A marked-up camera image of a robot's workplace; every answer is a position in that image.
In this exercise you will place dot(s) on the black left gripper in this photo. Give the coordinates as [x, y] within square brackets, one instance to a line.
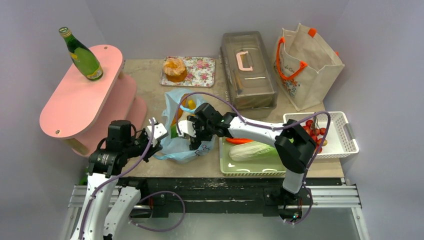
[151, 150]

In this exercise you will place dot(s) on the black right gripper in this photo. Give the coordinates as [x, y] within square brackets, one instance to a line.
[198, 129]

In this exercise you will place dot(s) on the yellow bell pepper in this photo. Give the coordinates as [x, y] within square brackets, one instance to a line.
[191, 105]

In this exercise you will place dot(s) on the red chili pepper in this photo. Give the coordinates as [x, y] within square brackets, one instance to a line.
[238, 141]

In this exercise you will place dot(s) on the blue printed plastic bag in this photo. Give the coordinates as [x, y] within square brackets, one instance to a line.
[178, 149]

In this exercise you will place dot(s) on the napa cabbage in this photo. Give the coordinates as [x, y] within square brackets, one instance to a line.
[253, 151]

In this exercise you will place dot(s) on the red cherry bunch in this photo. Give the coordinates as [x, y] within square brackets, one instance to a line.
[316, 132]

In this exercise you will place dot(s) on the beige tote bag orange handles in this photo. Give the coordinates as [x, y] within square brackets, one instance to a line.
[306, 66]

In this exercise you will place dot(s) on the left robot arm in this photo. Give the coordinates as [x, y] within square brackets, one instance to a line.
[98, 220]

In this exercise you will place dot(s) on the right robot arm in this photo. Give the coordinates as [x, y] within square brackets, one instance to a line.
[294, 146]

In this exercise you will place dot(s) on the orange fruit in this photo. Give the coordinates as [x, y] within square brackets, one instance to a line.
[179, 112]

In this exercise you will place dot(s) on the floral tray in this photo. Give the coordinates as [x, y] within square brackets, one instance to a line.
[200, 72]

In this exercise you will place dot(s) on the pink two-tier shelf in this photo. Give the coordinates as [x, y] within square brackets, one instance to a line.
[80, 110]

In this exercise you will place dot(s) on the grey transparent lidded box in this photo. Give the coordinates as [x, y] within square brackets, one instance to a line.
[250, 79]

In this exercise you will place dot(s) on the orange bundt cake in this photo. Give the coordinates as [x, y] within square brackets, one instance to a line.
[174, 69]

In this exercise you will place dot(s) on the green plastic basket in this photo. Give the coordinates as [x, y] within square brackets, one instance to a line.
[247, 168]

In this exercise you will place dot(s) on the green glass bottle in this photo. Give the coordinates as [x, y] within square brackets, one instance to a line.
[82, 57]

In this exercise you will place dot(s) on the white plastic basket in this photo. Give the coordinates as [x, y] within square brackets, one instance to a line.
[341, 141]

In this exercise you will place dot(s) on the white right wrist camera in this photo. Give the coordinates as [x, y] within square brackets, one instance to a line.
[185, 128]

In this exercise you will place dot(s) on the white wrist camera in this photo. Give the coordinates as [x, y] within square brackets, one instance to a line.
[156, 131]
[185, 128]

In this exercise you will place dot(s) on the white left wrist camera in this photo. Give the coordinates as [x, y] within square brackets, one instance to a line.
[156, 131]

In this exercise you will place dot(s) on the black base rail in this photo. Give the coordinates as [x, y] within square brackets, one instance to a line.
[161, 196]

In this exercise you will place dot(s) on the aluminium frame rail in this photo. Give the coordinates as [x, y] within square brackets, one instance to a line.
[334, 195]

